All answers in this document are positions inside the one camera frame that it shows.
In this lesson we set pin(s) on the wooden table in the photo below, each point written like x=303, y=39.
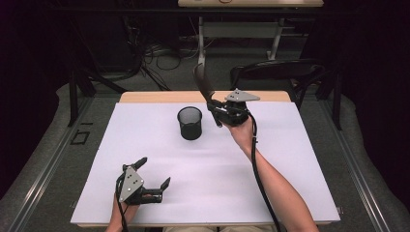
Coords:
x=161, y=96

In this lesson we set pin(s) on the black metal stand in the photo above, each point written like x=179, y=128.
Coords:
x=335, y=93
x=80, y=87

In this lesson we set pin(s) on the black chair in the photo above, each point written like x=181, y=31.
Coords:
x=274, y=72

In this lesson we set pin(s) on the white table mat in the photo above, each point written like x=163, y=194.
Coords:
x=199, y=180

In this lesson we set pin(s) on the desk with white legs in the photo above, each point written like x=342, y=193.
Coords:
x=241, y=29

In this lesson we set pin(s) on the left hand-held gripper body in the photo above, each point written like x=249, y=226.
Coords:
x=132, y=187

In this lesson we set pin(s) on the person's left hand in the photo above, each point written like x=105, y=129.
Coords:
x=125, y=209

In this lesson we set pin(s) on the aluminium floor rail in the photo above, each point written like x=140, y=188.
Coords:
x=42, y=170
x=357, y=174

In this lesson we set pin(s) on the black spatula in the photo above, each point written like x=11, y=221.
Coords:
x=203, y=85

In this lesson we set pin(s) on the black mesh pen cup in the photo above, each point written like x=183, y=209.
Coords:
x=190, y=124

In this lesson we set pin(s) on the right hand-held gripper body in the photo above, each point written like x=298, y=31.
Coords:
x=237, y=108

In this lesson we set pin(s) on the person's right hand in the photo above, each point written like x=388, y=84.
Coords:
x=241, y=130

